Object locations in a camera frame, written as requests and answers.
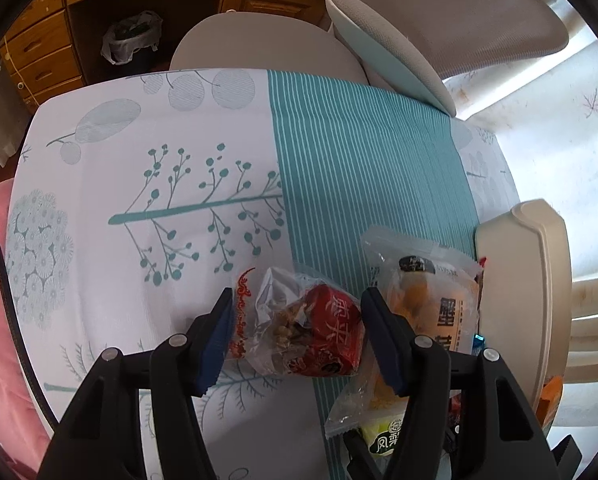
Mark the yellow-green snack packet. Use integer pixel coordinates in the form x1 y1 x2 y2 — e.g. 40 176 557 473
325 357 412 461

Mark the wooden desk with drawers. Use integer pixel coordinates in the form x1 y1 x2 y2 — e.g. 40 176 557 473
0 0 354 106

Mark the red nut snack packet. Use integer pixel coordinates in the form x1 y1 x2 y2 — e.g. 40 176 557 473
226 266 367 378

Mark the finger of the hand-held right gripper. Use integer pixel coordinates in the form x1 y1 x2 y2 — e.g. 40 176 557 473
343 430 384 480

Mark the cream plastic storage bin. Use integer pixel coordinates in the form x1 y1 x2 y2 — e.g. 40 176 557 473
474 199 572 413

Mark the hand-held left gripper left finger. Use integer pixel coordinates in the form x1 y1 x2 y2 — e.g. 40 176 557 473
39 287 236 480

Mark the pink bed sheet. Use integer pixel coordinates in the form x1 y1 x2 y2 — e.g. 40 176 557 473
0 180 54 480

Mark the bin with plastic bag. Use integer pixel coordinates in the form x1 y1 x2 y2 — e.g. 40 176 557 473
100 10 164 66

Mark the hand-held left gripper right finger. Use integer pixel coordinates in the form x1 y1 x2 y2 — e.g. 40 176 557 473
360 287 560 480

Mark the grey office chair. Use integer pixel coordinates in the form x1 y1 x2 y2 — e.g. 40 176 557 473
169 0 570 117

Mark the orange cake snack packet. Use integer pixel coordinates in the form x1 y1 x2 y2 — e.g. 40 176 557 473
361 225 482 361

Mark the black cable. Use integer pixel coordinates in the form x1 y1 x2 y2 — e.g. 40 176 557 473
0 205 62 428

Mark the leaf-printed teal tablecloth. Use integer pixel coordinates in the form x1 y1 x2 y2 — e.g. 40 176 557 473
6 67 522 480

